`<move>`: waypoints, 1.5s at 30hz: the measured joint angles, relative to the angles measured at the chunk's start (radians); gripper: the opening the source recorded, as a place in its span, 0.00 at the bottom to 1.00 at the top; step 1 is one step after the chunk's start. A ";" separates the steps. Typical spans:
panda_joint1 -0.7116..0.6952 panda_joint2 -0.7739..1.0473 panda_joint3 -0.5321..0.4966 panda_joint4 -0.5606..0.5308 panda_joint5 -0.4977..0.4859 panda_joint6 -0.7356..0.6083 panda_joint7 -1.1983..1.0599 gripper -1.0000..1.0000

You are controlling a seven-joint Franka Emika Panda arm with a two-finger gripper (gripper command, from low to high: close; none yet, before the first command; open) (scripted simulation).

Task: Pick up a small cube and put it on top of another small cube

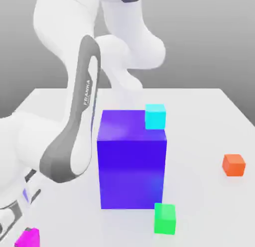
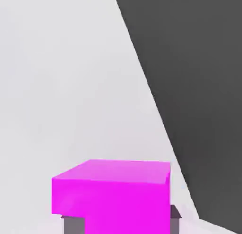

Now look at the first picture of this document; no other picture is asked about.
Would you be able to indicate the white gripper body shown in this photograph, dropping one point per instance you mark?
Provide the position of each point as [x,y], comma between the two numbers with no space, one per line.
[7,217]

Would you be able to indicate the small magenta cube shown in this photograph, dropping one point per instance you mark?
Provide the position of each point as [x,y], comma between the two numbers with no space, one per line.
[27,239]

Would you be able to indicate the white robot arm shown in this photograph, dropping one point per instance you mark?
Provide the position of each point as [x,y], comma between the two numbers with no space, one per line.
[59,51]

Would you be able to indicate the small green cube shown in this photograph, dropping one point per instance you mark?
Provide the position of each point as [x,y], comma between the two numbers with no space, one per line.
[165,219]

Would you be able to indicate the small cyan cube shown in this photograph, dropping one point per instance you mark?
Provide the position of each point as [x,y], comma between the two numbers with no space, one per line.
[155,117]

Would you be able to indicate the small orange cube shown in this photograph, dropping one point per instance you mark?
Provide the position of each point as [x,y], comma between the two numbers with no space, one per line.
[234,165]

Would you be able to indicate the large blue box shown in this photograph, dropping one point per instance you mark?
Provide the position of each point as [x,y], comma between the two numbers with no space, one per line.
[131,167]

